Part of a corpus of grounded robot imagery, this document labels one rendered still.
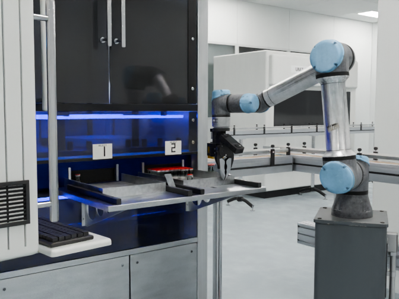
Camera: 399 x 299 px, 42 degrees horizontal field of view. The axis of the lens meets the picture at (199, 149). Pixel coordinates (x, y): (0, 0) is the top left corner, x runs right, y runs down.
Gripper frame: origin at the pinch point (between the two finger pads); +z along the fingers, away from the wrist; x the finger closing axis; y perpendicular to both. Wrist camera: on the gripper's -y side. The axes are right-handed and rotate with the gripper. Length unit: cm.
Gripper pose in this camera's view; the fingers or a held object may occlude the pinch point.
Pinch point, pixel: (224, 177)
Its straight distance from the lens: 211.4
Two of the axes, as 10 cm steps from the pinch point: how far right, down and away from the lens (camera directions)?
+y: -6.0, -0.5, 8.0
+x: -8.0, 0.5, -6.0
